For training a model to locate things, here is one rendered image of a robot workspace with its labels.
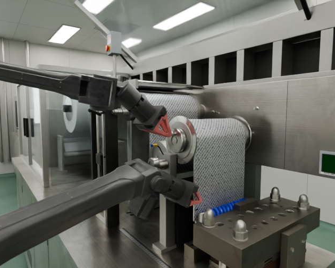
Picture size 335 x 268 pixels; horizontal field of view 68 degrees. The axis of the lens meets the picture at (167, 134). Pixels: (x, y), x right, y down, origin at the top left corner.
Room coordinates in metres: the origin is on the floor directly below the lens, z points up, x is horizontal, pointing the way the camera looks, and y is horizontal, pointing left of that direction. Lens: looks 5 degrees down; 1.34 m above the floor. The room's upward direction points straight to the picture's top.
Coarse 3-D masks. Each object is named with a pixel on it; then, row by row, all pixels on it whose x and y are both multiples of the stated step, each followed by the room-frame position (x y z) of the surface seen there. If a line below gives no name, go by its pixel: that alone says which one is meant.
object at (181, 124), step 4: (172, 124) 0.78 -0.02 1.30; (176, 124) 0.76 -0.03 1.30; (180, 124) 0.75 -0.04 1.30; (184, 124) 0.73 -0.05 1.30; (172, 128) 0.78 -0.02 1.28; (184, 128) 0.73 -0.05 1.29; (188, 128) 0.72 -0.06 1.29; (244, 128) 0.86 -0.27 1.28; (188, 132) 0.72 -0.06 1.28; (188, 136) 0.72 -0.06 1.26; (188, 140) 0.72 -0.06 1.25; (188, 144) 0.72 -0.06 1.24; (188, 148) 0.72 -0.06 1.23; (172, 152) 0.78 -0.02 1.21; (184, 152) 0.73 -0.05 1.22; (188, 152) 0.72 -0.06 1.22; (180, 156) 0.75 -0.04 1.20; (184, 156) 0.73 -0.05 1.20
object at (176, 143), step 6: (174, 132) 0.74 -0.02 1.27; (180, 132) 0.72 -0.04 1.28; (168, 138) 0.77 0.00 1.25; (174, 138) 0.74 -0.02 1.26; (180, 138) 0.72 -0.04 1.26; (186, 138) 0.72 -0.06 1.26; (168, 144) 0.77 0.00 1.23; (174, 144) 0.75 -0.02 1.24; (180, 144) 0.72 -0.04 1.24; (186, 144) 0.72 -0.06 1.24; (174, 150) 0.74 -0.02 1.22; (180, 150) 0.73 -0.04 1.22
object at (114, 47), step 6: (108, 36) 1.21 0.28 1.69; (114, 36) 1.19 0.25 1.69; (120, 36) 1.20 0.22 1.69; (108, 42) 1.21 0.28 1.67; (114, 42) 1.19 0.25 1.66; (120, 42) 1.20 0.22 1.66; (108, 48) 1.20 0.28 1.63; (114, 48) 1.19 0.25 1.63; (120, 48) 1.20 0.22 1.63; (108, 54) 1.22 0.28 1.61; (114, 54) 1.21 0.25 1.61
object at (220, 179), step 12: (216, 156) 0.76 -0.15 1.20; (228, 156) 0.80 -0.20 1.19; (240, 156) 0.83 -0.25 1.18; (204, 168) 0.73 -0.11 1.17; (216, 168) 0.76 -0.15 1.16; (228, 168) 0.80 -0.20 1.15; (240, 168) 0.83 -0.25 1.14; (204, 180) 0.73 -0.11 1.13; (216, 180) 0.76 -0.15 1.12; (228, 180) 0.80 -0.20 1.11; (240, 180) 0.83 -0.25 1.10; (204, 192) 0.73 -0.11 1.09; (216, 192) 0.76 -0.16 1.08; (228, 192) 0.80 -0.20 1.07; (240, 192) 0.84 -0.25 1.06; (204, 204) 0.73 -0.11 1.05; (216, 204) 0.76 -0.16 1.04
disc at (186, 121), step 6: (174, 120) 0.77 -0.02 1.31; (180, 120) 0.75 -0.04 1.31; (186, 120) 0.73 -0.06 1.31; (192, 126) 0.71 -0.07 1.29; (192, 132) 0.71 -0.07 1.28; (192, 138) 0.71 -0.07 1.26; (192, 144) 0.71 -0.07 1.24; (168, 150) 0.80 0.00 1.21; (192, 150) 0.71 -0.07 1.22; (192, 156) 0.71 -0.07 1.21; (180, 162) 0.75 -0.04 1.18; (186, 162) 0.73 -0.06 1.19
